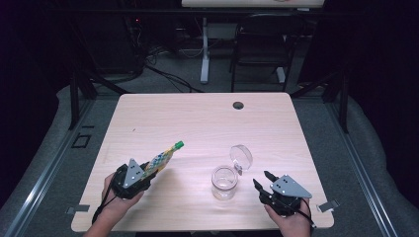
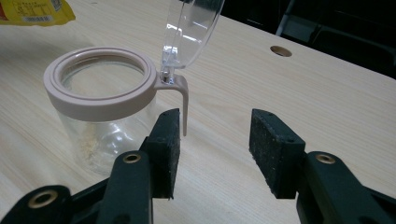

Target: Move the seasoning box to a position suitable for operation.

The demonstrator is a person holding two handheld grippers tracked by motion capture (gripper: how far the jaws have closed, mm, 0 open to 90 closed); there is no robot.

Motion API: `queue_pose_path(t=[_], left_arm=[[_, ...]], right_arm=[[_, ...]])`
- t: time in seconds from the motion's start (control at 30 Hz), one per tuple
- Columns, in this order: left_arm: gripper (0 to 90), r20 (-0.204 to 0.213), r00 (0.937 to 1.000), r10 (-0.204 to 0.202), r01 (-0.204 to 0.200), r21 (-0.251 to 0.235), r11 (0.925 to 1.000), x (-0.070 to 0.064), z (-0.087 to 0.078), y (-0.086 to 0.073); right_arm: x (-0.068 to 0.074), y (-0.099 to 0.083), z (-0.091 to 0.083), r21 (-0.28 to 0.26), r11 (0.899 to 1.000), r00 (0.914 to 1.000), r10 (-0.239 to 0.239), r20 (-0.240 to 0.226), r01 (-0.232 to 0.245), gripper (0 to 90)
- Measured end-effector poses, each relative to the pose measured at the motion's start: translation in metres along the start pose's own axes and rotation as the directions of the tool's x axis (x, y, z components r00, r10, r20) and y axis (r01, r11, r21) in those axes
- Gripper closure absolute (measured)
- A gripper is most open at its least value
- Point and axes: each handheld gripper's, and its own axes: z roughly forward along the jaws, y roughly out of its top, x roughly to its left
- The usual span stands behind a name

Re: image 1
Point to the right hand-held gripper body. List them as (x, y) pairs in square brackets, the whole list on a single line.
[(285, 200)]

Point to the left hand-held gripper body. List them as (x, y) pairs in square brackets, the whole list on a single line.
[(131, 184)]

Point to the yellow spouted seasoning pouch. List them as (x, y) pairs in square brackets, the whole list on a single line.
[(163, 159)]

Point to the clear glass jar with lid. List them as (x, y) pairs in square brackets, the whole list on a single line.
[(227, 179)]

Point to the person's right hand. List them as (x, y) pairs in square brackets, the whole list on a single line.
[(293, 225)]

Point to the person's left hand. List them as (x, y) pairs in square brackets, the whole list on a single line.
[(117, 205)]

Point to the grey tape piece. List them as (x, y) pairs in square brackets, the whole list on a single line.
[(79, 209), (328, 206)]

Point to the white desk leg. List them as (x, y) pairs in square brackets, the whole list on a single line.
[(281, 75), (205, 59)]

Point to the dark computer tower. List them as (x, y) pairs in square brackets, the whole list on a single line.
[(115, 42)]

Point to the black folding chair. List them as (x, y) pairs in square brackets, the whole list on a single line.
[(263, 42)]

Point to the aluminium floor rail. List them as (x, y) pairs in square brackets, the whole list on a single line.
[(42, 177), (362, 177)]

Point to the black metal frame post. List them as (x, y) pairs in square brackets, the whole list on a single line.
[(343, 105), (74, 98)]

